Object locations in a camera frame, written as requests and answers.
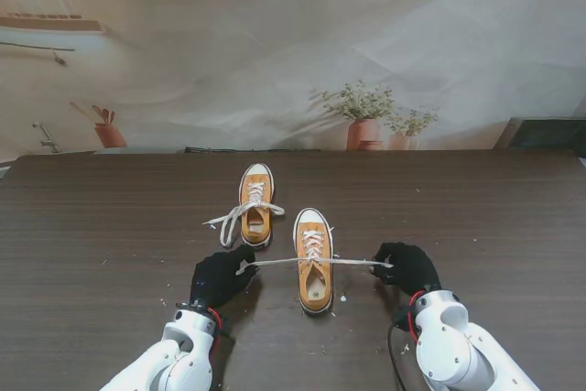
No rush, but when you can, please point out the printed kitchen backdrop cloth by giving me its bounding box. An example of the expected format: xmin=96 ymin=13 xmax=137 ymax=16
xmin=0 ymin=0 xmax=586 ymax=157

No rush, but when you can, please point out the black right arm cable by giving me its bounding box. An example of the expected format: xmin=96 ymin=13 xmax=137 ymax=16
xmin=387 ymin=324 xmax=407 ymax=391

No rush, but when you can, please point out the red right wrist cable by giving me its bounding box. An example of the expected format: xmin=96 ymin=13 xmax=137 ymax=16
xmin=407 ymin=291 xmax=426 ymax=345

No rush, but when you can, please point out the black right wrist box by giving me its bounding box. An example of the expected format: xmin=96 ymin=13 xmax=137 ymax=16
xmin=393 ymin=302 xmax=414 ymax=331

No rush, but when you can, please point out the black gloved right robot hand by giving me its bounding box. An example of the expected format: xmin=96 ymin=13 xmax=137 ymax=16
xmin=371 ymin=241 xmax=442 ymax=299

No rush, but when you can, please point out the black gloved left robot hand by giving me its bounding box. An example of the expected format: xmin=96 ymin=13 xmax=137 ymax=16
xmin=189 ymin=244 xmax=258 ymax=310

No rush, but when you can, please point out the red wrist cable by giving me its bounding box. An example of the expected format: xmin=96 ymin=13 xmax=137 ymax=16
xmin=207 ymin=307 xmax=224 ymax=342
xmin=407 ymin=291 xmax=426 ymax=345

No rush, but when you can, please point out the red left wrist cable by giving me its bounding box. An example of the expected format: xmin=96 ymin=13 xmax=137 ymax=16
xmin=207 ymin=307 xmax=224 ymax=342

